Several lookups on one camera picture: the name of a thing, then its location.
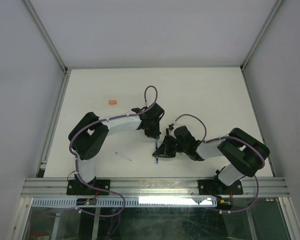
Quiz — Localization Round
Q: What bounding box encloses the purple cable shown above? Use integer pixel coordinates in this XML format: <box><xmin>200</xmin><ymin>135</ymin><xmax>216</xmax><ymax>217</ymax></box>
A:
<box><xmin>68</xmin><ymin>85</ymin><xmax>158</xmax><ymax>181</ymax></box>
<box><xmin>174</xmin><ymin>114</ymin><xmax>266</xmax><ymax>213</ymax></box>

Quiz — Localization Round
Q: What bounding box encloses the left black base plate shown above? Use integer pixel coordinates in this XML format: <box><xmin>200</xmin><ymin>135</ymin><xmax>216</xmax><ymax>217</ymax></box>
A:
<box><xmin>66</xmin><ymin>178</ymin><xmax>111</xmax><ymax>196</ymax></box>

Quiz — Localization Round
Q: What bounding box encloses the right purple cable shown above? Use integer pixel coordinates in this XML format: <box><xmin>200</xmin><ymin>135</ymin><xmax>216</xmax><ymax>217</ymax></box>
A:
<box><xmin>174</xmin><ymin>114</ymin><xmax>266</xmax><ymax>213</ymax></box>

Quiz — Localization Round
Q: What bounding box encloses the aluminium mounting rail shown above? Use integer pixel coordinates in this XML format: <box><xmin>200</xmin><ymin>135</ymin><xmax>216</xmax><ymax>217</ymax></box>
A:
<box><xmin>21</xmin><ymin>177</ymin><xmax>290</xmax><ymax>198</ymax></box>

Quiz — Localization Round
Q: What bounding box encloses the orange pen cap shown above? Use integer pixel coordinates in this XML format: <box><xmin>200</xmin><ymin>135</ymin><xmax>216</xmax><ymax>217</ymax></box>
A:
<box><xmin>108</xmin><ymin>100</ymin><xmax>117</xmax><ymax>105</ymax></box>

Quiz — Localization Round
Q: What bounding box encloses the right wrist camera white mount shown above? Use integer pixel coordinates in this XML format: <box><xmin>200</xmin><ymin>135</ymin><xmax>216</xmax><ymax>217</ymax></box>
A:
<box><xmin>167</xmin><ymin>120</ymin><xmax>176</xmax><ymax>132</ymax></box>

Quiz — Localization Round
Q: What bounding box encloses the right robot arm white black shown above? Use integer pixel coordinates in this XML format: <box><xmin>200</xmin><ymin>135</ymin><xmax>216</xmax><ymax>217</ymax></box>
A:
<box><xmin>152</xmin><ymin>126</ymin><xmax>270</xmax><ymax>194</ymax></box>

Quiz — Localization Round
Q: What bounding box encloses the white blue end pen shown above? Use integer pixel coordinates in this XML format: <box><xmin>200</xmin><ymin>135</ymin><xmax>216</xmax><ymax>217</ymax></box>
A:
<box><xmin>115</xmin><ymin>152</ymin><xmax>132</xmax><ymax>161</ymax></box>

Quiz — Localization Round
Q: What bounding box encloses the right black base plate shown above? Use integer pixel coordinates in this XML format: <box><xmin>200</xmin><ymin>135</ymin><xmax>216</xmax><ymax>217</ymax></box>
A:
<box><xmin>197</xmin><ymin>179</ymin><xmax>219</xmax><ymax>197</ymax></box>

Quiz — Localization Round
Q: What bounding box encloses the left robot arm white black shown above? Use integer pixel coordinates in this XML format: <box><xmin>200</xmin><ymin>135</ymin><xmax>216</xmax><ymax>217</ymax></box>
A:
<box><xmin>68</xmin><ymin>103</ymin><xmax>165</xmax><ymax>195</ymax></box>

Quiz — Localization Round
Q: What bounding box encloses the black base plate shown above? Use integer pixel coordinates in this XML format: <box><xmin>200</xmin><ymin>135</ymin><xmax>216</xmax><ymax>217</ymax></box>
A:
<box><xmin>66</xmin><ymin>178</ymin><xmax>111</xmax><ymax>196</ymax></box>
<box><xmin>197</xmin><ymin>179</ymin><xmax>219</xmax><ymax>197</ymax></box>

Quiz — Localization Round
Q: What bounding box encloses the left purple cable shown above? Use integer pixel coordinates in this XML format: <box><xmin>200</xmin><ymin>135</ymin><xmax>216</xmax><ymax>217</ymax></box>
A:
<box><xmin>68</xmin><ymin>85</ymin><xmax>158</xmax><ymax>181</ymax></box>

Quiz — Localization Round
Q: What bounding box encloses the dark blue barrel pen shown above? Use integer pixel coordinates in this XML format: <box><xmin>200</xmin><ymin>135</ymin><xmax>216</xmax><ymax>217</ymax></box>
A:
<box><xmin>154</xmin><ymin>140</ymin><xmax>160</xmax><ymax>165</ymax></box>

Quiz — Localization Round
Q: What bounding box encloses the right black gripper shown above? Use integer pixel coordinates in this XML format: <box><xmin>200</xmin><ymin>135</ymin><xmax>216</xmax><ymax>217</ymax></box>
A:
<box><xmin>152</xmin><ymin>134</ymin><xmax>187</xmax><ymax>158</ymax></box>

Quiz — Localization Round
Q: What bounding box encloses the white slotted cable duct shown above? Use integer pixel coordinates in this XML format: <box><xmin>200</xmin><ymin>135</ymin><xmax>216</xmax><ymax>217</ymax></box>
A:
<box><xmin>32</xmin><ymin>196</ymin><xmax>217</xmax><ymax>208</ymax></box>

